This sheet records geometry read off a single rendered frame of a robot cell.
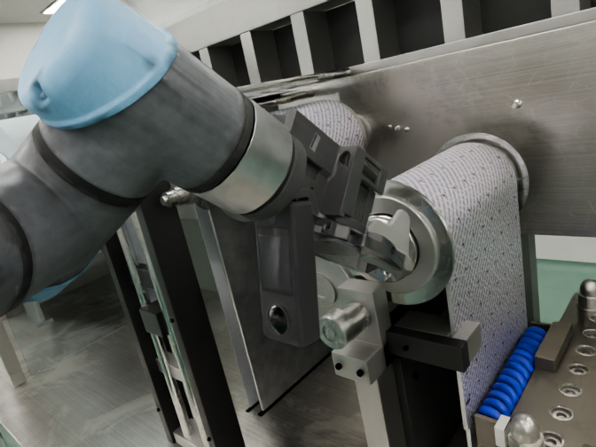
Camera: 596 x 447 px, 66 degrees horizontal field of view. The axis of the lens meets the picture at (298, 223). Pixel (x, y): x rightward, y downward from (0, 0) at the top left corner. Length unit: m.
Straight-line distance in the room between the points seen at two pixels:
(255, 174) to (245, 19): 0.79
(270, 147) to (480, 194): 0.34
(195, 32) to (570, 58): 0.80
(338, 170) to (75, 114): 0.21
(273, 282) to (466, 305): 0.26
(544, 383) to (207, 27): 0.96
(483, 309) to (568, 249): 2.80
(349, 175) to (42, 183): 0.21
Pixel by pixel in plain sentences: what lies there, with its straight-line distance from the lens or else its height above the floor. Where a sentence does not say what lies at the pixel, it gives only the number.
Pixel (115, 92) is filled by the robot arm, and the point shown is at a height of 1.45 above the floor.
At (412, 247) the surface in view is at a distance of 0.48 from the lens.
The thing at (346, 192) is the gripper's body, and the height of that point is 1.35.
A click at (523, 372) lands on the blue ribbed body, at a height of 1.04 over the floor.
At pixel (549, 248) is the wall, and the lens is 3.42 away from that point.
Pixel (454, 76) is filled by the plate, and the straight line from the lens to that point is 0.80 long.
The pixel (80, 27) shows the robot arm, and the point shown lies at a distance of 0.25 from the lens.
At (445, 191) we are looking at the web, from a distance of 0.53.
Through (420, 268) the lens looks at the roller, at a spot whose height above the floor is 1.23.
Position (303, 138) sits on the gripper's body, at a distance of 0.35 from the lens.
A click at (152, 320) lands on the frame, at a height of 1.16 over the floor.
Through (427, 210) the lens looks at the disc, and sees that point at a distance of 0.48.
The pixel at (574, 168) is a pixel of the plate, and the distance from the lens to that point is 0.77.
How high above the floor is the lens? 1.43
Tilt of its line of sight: 16 degrees down
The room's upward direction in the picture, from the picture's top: 12 degrees counter-clockwise
